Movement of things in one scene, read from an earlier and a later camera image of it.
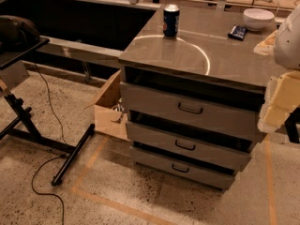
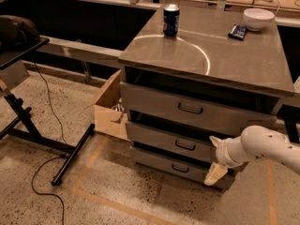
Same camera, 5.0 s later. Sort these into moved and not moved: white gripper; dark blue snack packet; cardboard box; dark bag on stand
Moved: white gripper
Not moved: cardboard box; dark bag on stand; dark blue snack packet
